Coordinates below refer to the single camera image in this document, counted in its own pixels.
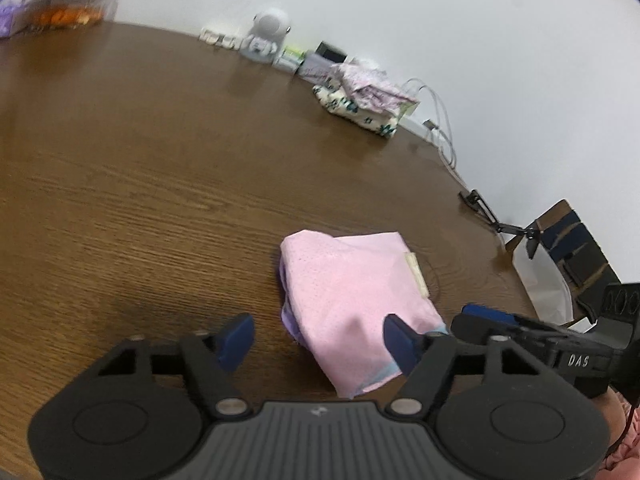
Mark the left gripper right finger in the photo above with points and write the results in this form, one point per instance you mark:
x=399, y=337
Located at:
x=494, y=411

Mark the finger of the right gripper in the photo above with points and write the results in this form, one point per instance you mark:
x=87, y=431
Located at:
x=475, y=318

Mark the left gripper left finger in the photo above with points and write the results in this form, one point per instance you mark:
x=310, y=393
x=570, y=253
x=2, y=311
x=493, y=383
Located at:
x=142, y=410

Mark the pink blue purple tank top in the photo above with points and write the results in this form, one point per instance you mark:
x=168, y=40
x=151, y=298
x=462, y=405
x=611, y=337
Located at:
x=337, y=294

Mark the wooden chair with cloth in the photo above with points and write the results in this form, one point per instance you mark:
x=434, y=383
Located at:
x=562, y=267

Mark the pink jacket sleeve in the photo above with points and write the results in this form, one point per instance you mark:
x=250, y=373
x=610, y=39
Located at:
x=623, y=421

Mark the white power strip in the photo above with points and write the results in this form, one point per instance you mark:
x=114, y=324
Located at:
x=416, y=126

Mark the white floral folded cloth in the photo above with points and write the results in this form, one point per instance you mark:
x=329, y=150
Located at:
x=336, y=102

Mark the small black box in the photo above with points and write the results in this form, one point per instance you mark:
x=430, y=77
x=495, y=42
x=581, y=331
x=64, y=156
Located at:
x=331, y=53

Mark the green white small box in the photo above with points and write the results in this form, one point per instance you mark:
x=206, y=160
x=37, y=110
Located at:
x=289, y=60

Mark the white astronaut figurine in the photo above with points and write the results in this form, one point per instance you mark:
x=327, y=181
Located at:
x=266, y=36

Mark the plastic box of oranges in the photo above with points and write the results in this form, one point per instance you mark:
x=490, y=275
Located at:
x=68, y=14

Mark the purple tissue box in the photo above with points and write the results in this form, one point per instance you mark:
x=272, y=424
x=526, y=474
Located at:
x=14, y=16

